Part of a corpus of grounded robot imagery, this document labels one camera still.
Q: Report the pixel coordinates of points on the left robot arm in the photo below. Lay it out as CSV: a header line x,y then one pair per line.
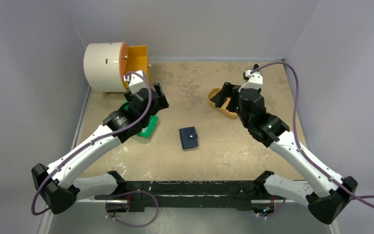
x,y
58,185

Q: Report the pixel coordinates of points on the white cylindrical drawer cabinet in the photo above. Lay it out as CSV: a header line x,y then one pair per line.
x,y
104,66

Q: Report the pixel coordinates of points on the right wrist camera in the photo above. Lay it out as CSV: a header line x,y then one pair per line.
x,y
253,80

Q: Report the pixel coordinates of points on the orange drawer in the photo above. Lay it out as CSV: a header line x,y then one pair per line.
x,y
138,59

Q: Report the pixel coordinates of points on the green plastic bin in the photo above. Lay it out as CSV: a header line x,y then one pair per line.
x,y
148,127

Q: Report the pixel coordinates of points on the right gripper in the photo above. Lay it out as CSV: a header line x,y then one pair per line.
x,y
233,98

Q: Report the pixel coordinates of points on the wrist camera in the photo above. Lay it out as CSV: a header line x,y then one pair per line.
x,y
253,80
136,80

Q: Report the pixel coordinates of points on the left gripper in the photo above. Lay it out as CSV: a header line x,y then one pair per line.
x,y
162,104

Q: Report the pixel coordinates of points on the blue leather card holder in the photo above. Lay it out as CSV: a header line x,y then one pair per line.
x,y
188,137

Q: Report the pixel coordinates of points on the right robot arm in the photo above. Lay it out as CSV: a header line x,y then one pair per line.
x,y
325,193

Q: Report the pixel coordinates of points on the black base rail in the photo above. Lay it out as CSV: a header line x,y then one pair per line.
x,y
242,195

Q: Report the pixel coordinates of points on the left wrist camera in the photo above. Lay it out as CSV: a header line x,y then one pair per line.
x,y
136,80

